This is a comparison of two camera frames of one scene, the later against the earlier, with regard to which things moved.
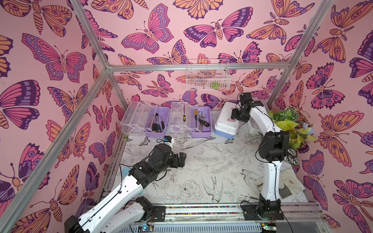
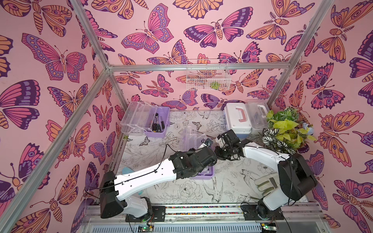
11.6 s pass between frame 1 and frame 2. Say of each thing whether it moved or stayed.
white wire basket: stayed
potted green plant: stayed
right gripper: moved
